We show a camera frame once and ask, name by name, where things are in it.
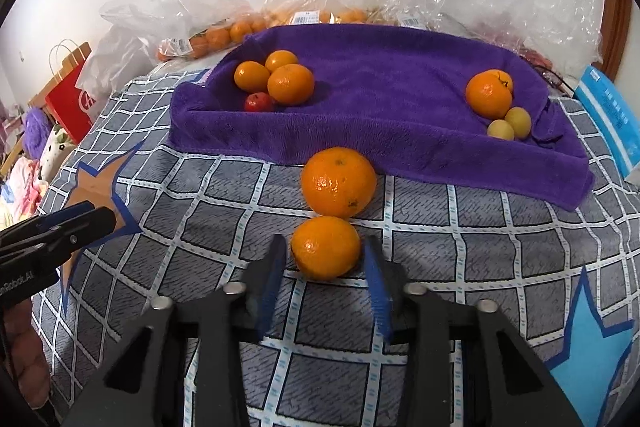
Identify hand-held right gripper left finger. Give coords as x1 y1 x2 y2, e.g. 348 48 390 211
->
61 234 288 427

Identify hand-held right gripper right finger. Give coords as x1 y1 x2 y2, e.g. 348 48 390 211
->
362 236 586 427

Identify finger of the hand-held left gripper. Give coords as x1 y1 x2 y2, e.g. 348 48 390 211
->
0 201 99 254
0 207 117 280

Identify large orange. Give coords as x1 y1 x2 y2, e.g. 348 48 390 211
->
300 147 378 220

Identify small red fruit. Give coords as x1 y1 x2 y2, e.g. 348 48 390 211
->
244 92 276 112

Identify yellow plum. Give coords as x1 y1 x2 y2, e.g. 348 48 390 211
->
487 119 515 141
504 107 532 139

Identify purple towel-covered tray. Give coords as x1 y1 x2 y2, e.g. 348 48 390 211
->
169 24 595 212

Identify yellowish orange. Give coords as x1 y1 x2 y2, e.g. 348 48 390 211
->
234 61 271 92

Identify person's left hand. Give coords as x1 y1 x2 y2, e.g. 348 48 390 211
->
0 298 52 414

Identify pink cloth pile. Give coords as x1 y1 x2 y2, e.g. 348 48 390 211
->
0 154 49 229

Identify floral white cloth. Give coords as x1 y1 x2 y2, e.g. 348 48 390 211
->
39 124 77 182

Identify grey checked bed sheet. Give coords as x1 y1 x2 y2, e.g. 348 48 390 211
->
30 62 640 427

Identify purple plush toy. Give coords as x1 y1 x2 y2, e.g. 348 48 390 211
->
22 107 52 158

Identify red paper bag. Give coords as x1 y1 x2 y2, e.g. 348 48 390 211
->
29 38 97 144

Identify white plastic bag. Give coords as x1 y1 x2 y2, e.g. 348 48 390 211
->
75 24 157 108

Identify clear bag of small oranges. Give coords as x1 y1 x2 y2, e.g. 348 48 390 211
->
100 0 268 62

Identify blue tissue box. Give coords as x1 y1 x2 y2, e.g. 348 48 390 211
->
574 66 640 184

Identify brown wooden door frame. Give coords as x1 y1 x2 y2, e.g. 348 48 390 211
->
596 0 632 84

